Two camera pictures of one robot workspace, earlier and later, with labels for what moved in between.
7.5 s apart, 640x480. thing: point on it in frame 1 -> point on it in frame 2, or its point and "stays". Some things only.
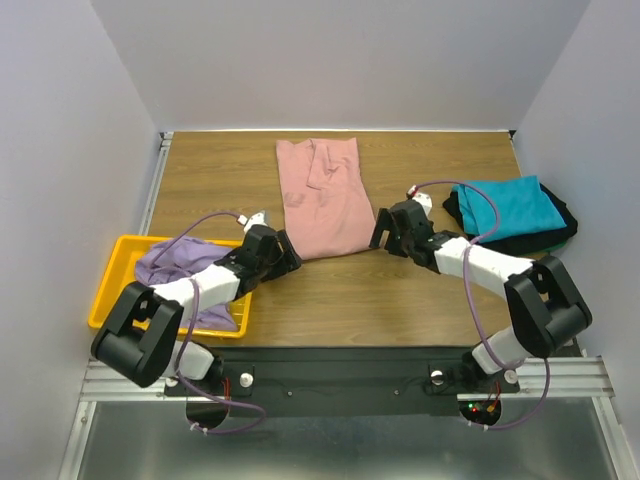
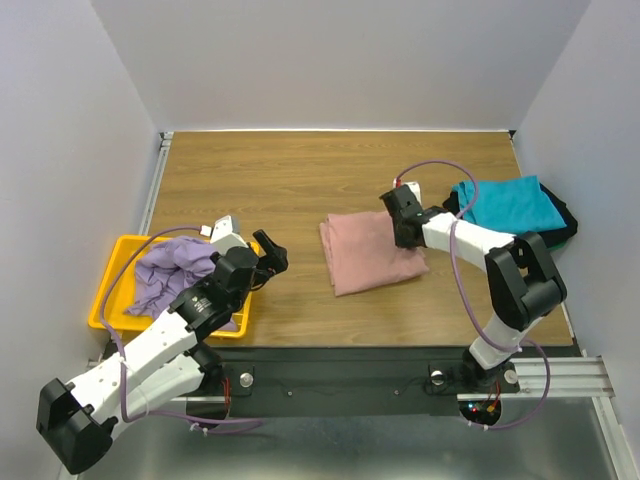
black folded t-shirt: (527, 241) stays
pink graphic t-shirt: (327, 209) -> (363, 253)
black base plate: (340, 381) stays
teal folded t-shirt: (507, 205) stays
